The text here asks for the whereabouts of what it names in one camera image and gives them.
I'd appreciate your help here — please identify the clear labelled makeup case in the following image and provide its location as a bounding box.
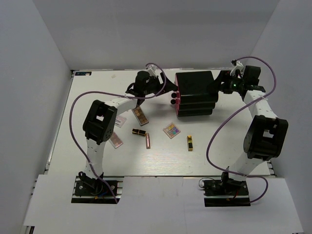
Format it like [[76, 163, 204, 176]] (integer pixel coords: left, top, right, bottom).
[[115, 116, 127, 128]]

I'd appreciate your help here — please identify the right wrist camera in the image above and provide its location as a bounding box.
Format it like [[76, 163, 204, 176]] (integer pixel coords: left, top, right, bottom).
[[230, 59, 244, 76]]

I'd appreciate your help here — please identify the colourful eyeshadow palette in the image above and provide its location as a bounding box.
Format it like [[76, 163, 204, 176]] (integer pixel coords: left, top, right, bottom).
[[163, 122, 181, 139]]

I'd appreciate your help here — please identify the gold black lipstick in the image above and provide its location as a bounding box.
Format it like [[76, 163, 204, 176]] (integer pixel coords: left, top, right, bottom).
[[187, 136, 194, 151], [132, 129, 146, 136]]

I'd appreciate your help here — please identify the black drawer organizer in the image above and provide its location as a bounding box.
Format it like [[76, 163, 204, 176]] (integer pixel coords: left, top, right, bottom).
[[176, 71, 218, 117]]

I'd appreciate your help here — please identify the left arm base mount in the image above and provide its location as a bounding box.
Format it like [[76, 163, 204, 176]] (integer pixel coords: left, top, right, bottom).
[[71, 172, 124, 204]]

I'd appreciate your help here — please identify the pink top drawer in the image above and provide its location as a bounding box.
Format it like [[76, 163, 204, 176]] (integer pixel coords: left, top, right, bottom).
[[175, 75, 180, 116]]

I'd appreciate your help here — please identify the pink nude eyeshadow palette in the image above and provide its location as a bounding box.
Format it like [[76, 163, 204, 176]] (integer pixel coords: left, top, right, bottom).
[[109, 132, 123, 149]]

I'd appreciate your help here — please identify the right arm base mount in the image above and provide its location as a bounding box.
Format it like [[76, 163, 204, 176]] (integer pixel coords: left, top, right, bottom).
[[198, 172, 251, 207]]

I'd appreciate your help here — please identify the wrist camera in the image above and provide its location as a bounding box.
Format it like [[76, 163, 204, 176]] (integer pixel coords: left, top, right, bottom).
[[230, 59, 244, 76], [145, 63, 158, 77]]

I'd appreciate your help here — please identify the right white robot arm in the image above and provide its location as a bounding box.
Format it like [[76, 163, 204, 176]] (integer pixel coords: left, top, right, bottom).
[[207, 65, 289, 195]]

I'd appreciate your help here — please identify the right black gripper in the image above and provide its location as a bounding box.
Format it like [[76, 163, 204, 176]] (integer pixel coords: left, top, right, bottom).
[[206, 70, 245, 94]]

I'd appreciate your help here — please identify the rose gold lipstick tube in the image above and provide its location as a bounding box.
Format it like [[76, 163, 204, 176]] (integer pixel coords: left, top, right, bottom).
[[145, 133, 151, 149]]

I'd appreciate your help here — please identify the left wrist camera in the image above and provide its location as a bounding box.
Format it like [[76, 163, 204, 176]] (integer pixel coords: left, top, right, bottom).
[[145, 63, 158, 77]]

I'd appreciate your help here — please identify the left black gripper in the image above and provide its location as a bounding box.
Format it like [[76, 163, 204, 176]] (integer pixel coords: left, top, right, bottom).
[[143, 72, 178, 97]]

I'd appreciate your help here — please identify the blue label sticker left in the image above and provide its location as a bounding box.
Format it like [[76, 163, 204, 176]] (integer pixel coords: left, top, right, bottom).
[[75, 72, 92, 76]]

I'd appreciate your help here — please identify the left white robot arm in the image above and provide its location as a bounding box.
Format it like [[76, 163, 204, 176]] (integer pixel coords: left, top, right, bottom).
[[82, 71, 177, 195]]

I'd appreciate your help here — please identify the brown eyeshadow palette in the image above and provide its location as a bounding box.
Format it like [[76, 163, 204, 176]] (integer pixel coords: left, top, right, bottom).
[[132, 106, 149, 126]]

